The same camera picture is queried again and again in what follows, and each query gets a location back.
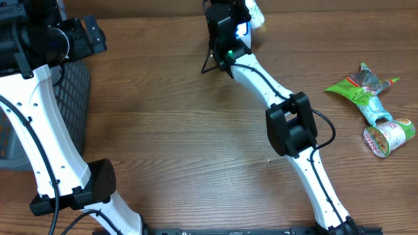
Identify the white tube with gold cap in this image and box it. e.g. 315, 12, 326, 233
245, 0, 266, 32

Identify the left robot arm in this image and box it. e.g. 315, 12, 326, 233
1, 1, 151, 234

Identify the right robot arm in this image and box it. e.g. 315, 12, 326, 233
203, 0, 359, 234

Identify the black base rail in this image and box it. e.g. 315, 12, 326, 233
93, 227, 385, 235

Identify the white barcode scanner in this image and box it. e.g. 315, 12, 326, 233
235, 22, 251, 48

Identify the gray plastic shopping basket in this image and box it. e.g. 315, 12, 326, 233
1, 60, 90, 171

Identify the green snack bag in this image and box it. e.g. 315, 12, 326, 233
325, 63, 399, 105

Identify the green instant noodle cup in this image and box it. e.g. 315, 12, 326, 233
363, 117, 416, 157

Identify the teal tissue pack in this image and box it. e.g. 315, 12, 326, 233
357, 95, 393, 127

